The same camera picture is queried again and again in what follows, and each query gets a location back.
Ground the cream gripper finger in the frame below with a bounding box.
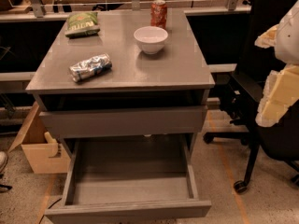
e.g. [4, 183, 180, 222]
[254, 25, 278, 49]
[255, 64, 299, 127]

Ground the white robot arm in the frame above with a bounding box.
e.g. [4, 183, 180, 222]
[255, 1, 299, 127]

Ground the orange soda can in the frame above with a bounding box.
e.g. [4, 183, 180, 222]
[150, 0, 167, 29]

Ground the grey drawer cabinet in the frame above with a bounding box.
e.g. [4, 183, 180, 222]
[26, 9, 214, 147]

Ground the open grey middle drawer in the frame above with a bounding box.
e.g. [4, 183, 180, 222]
[45, 134, 211, 224]

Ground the grey top drawer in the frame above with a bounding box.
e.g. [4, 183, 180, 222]
[40, 105, 206, 138]

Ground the black office chair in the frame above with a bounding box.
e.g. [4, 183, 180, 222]
[203, 0, 299, 194]

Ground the white ceramic bowl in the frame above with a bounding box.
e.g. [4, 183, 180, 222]
[134, 26, 168, 54]

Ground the green chip bag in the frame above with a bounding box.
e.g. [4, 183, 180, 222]
[64, 12, 100, 38]

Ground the light wooden box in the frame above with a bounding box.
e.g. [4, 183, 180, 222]
[8, 103, 71, 174]

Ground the white shoe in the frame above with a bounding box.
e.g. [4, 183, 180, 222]
[0, 151, 8, 172]

